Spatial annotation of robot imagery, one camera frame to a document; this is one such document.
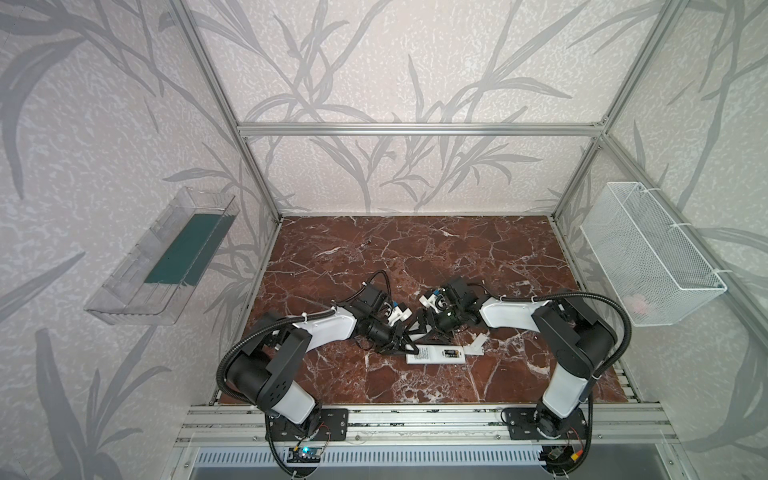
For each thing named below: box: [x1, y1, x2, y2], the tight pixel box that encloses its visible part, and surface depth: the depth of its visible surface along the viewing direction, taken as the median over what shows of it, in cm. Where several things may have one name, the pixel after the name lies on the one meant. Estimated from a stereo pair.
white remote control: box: [406, 345, 466, 365], surface depth 83 cm
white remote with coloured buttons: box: [463, 332, 487, 356], surface depth 88 cm
